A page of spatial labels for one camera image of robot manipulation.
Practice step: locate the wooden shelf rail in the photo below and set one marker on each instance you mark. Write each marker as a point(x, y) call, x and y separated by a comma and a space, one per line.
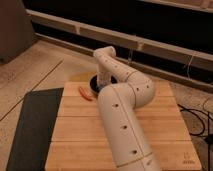
point(151, 47)

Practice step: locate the black floor mat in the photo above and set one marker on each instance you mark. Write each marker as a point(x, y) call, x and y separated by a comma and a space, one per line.
point(34, 130)

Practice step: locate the dark ceramic bowl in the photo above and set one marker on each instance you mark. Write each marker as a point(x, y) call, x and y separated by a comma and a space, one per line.
point(94, 87)

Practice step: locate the orange carrot toy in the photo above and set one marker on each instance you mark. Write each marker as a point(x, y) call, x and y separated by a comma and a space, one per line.
point(84, 94)

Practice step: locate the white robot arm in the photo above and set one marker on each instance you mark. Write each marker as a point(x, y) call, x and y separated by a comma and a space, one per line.
point(122, 89)

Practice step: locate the brown cabinet corner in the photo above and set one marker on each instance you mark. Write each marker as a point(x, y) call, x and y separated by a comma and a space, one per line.
point(16, 31)

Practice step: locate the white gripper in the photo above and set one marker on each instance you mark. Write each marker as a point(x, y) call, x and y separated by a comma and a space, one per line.
point(103, 78)

